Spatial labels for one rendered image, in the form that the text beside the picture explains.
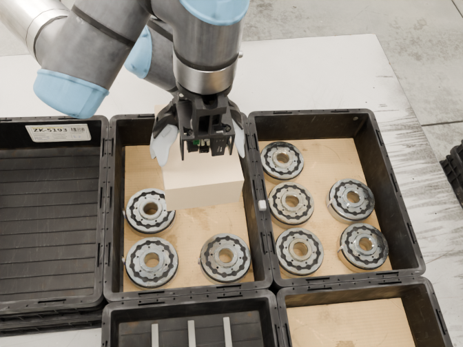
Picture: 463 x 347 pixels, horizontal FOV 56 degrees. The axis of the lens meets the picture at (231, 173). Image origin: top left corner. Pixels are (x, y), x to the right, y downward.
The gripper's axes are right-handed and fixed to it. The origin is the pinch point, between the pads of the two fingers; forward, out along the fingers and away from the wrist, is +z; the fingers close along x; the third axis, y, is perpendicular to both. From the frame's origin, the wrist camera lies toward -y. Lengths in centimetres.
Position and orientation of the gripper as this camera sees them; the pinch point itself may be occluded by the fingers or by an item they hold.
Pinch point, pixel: (196, 149)
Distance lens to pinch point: 71.1
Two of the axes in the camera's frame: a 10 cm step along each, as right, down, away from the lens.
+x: 9.8, -1.2, 1.8
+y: 1.9, 8.6, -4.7
